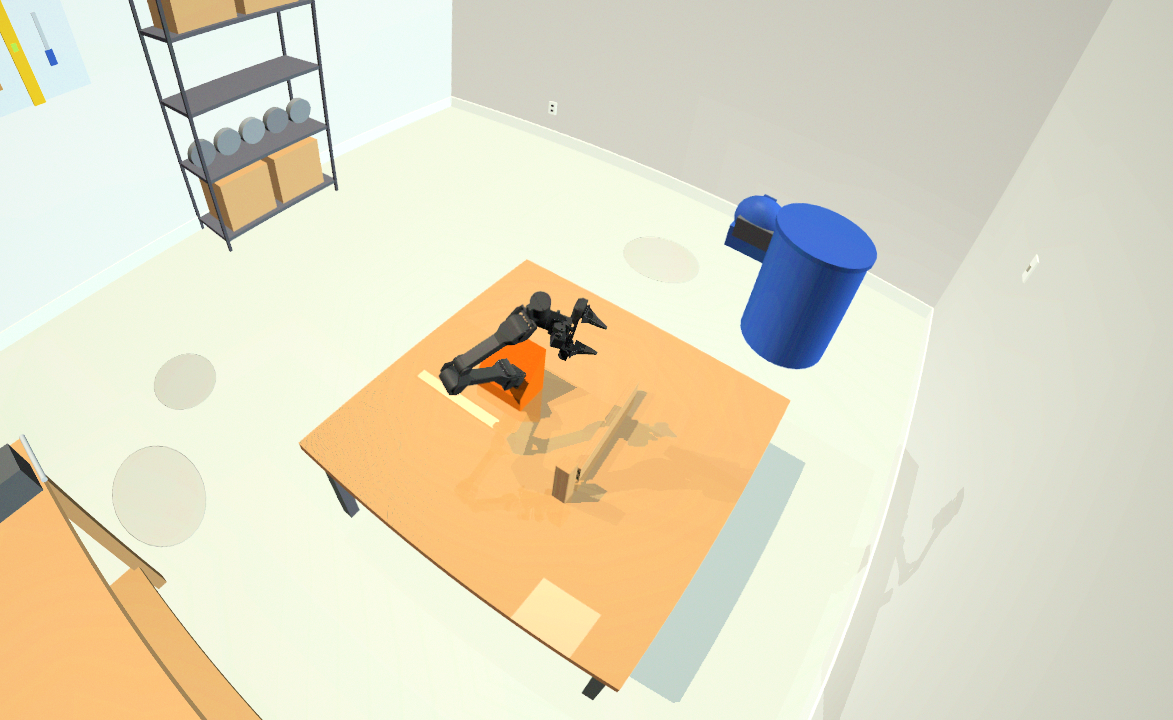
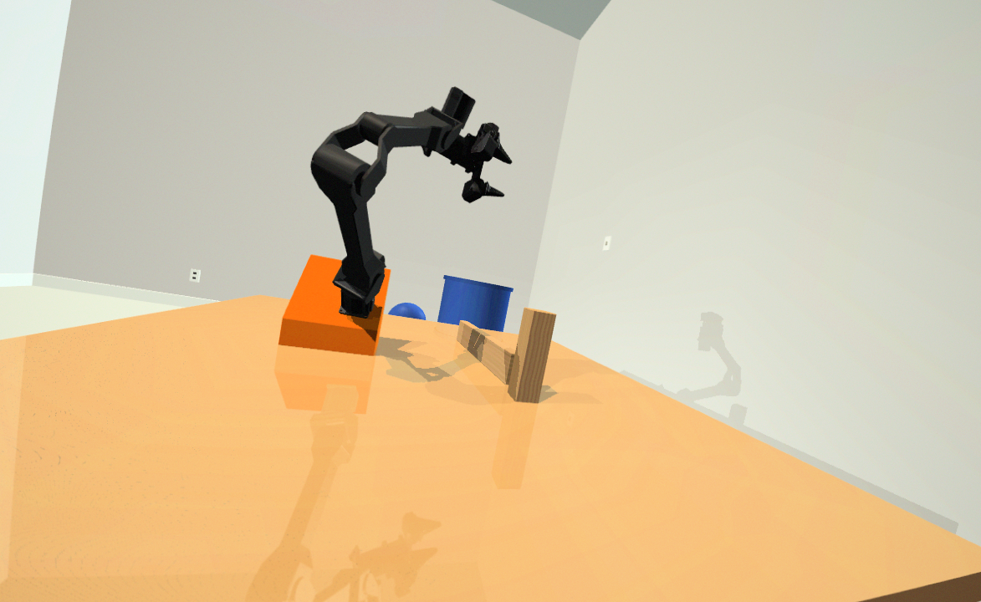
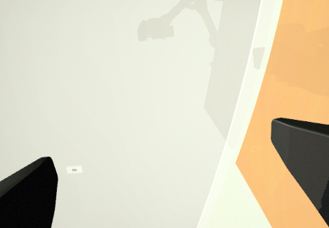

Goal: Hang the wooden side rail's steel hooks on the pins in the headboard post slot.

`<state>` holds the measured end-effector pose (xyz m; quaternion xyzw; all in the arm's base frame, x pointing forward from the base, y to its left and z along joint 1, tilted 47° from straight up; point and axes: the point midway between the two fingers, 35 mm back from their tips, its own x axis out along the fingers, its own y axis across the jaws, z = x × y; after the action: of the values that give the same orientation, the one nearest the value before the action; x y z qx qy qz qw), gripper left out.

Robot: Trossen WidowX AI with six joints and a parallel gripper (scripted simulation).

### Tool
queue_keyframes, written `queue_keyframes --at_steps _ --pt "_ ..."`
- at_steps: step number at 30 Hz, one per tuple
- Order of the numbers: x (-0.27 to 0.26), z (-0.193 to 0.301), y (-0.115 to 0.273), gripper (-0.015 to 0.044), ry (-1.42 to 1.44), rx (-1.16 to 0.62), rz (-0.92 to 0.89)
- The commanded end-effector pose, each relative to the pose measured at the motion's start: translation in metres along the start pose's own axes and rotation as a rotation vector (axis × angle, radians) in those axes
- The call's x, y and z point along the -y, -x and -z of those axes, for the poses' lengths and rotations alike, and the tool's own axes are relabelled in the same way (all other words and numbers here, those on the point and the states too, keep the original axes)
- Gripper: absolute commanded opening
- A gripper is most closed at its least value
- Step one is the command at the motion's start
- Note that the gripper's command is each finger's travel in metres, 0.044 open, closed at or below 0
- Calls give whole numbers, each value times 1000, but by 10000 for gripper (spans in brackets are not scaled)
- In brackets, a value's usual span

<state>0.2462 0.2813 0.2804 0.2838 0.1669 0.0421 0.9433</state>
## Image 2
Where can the wooden post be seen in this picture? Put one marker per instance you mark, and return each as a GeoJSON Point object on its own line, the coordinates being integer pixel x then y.
{"type": "Point", "coordinates": [531, 355]}

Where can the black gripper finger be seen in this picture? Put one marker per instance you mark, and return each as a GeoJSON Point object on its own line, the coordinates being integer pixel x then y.
{"type": "Point", "coordinates": [500, 153]}
{"type": "Point", "coordinates": [491, 191]}

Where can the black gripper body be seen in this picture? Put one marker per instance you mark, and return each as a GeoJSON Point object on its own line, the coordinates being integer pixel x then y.
{"type": "Point", "coordinates": [474, 188]}

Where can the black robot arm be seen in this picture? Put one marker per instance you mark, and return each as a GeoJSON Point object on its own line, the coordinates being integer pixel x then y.
{"type": "Point", "coordinates": [350, 182]}

